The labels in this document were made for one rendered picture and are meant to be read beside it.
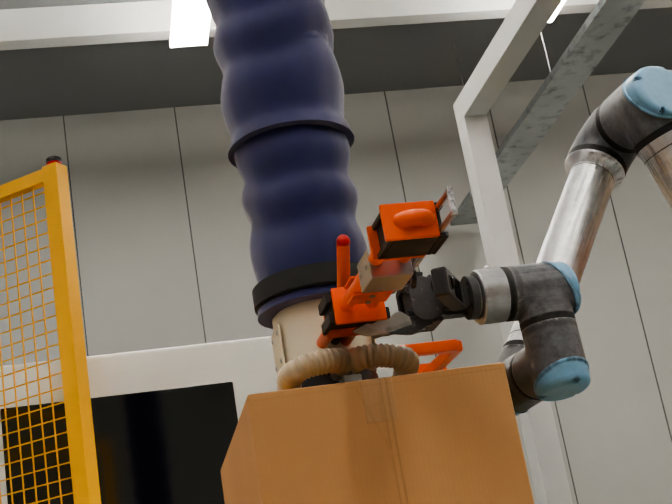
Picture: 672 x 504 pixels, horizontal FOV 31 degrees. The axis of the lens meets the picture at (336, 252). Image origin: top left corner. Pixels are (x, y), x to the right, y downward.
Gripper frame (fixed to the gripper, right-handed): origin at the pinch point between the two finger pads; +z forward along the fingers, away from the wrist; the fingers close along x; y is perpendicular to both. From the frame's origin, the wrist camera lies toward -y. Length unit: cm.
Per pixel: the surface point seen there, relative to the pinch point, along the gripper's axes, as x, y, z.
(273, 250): 17.6, 20.4, 8.0
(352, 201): 25.9, 21.6, -8.0
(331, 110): 43.4, 19.7, -6.7
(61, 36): 471, 741, 22
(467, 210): 336, 881, -347
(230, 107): 48, 24, 11
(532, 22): 190, 255, -162
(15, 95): 500, 899, 66
